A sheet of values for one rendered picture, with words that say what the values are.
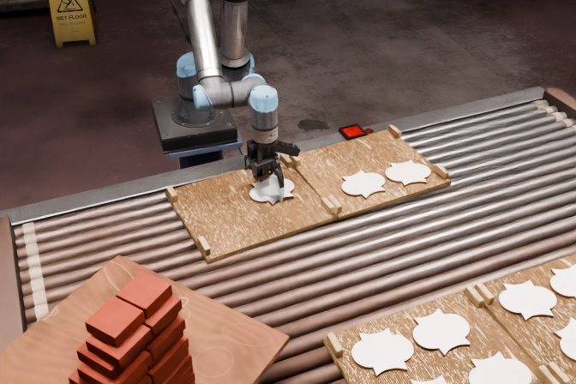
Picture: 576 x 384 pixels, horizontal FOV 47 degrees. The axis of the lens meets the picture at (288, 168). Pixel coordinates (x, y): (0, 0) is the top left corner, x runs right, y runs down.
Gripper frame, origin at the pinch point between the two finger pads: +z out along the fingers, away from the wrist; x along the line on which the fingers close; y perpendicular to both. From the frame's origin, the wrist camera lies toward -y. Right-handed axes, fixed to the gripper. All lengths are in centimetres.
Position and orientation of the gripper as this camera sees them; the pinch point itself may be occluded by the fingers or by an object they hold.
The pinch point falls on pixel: (272, 190)
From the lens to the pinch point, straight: 202.2
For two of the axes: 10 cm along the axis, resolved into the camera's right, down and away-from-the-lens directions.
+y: -8.4, 3.1, -4.5
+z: 0.0, 8.2, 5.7
